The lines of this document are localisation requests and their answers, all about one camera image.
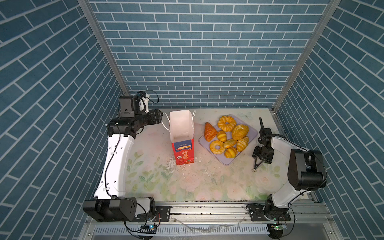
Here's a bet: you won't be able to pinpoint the small twisted fake bread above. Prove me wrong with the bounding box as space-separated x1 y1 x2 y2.
224 139 237 149

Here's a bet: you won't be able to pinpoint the large ring-shaped fake bread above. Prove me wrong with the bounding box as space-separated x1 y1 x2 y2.
218 116 237 132

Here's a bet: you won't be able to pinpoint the brown fake croissant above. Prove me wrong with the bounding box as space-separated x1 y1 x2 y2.
204 122 218 142

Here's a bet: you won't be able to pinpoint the small striped fake bun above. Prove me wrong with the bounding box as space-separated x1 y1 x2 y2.
217 131 228 143

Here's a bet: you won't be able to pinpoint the round striped fake bun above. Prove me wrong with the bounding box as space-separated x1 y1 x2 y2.
224 147 238 159

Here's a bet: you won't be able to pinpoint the metal tongs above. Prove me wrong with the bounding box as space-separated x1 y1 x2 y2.
253 159 264 172

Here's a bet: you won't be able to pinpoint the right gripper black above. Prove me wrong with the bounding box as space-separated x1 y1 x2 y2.
252 145 274 164

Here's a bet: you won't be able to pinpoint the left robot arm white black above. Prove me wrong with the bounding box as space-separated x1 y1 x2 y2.
83 91 163 223

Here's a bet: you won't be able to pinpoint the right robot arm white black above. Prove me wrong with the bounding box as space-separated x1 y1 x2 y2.
246 124 328 222

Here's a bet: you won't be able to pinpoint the red white paper bag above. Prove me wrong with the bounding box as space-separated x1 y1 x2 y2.
162 110 196 166

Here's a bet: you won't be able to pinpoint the oval golden fake bread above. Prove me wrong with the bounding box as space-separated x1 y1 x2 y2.
232 124 249 141

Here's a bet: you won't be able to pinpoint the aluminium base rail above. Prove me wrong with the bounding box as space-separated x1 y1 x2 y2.
80 200 342 240

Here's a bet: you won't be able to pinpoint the long striped fake bread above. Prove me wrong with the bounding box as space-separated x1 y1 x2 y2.
236 136 249 152

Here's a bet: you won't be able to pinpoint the glazed fake donut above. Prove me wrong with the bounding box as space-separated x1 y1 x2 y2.
210 140 226 155

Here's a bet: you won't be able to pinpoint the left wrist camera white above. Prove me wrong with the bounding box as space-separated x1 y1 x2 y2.
137 91 150 113

